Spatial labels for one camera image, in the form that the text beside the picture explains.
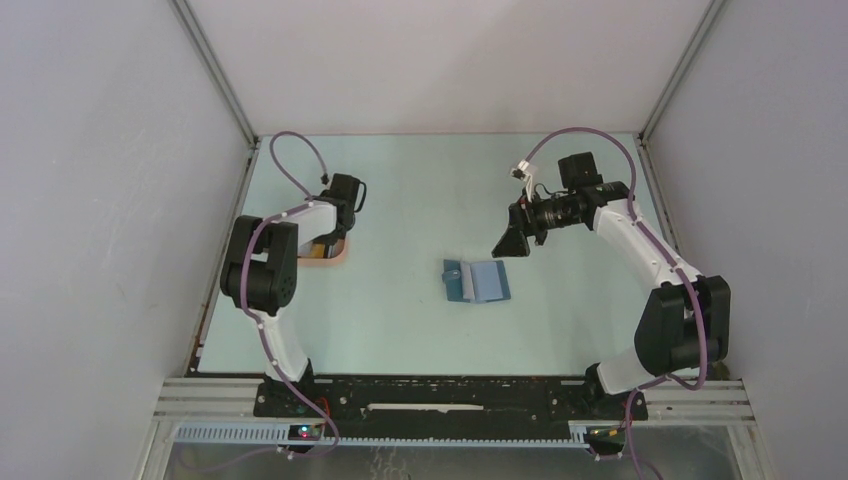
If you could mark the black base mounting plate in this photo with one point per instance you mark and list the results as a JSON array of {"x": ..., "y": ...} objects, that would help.
[{"x": 476, "y": 408}]

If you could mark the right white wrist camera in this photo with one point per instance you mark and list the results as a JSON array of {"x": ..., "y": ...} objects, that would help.
[{"x": 525, "y": 171}]

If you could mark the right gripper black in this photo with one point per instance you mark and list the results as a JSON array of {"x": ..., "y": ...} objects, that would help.
[{"x": 523, "y": 220}]

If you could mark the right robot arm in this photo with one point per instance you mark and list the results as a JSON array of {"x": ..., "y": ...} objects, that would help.
[{"x": 685, "y": 323}]

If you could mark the blue leather card holder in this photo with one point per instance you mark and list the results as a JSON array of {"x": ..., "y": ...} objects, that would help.
[{"x": 478, "y": 282}]

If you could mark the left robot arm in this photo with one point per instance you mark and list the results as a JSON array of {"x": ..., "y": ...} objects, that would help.
[{"x": 262, "y": 261}]

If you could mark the pink oval tray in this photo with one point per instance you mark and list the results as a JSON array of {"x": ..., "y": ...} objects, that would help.
[{"x": 337, "y": 254}]

